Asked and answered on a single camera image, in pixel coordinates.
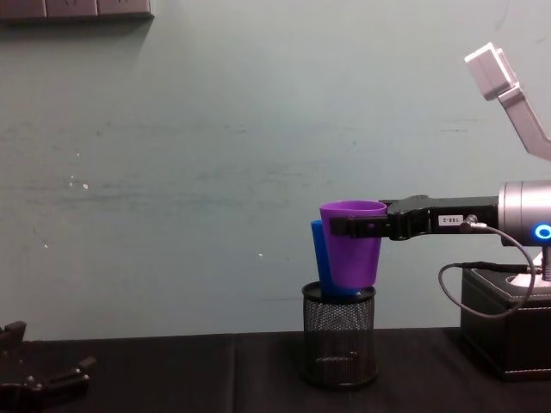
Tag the black table cloth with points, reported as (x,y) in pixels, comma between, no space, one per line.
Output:
(206,374)

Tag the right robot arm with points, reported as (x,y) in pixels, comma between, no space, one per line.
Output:
(523,211)

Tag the black leather box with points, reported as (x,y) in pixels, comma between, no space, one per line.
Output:
(503,340)

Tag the grey wall socket panel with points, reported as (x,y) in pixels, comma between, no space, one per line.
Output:
(73,8)

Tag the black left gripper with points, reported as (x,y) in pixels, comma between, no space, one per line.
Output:
(15,398)

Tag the blue plastic cup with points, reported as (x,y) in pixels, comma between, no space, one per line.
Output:
(319,254)

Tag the black mesh pen holder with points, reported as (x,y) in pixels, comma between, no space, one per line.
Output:
(339,340)

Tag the purple plastic cup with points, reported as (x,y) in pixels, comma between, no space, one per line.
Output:
(351,258)

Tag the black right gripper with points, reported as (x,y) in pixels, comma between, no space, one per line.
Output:
(478,211)

